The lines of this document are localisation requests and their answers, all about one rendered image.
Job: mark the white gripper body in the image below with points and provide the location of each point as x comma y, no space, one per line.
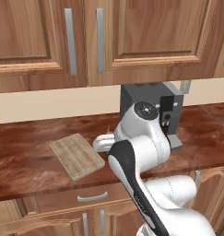
103,142

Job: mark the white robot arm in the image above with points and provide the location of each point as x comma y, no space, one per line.
153,147

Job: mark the light wooden cutting board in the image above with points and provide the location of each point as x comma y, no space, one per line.
76,155

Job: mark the green vegetable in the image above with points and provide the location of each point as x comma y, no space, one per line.
107,152

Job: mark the small orange-brown vegetable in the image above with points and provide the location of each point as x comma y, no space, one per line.
109,129

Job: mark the grey coffee machine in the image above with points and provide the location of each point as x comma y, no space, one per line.
141,92

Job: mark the wooden drawer front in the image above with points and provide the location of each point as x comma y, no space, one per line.
61,199

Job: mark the arched wooden base cupboard door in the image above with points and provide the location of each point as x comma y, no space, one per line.
213,190

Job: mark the pale grey wall fitting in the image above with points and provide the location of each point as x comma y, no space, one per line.
185,87

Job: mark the wide wooden wall cupboard door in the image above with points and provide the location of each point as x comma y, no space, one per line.
159,30

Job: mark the narrow wooden wall cupboard door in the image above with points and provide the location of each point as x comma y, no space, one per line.
223,70

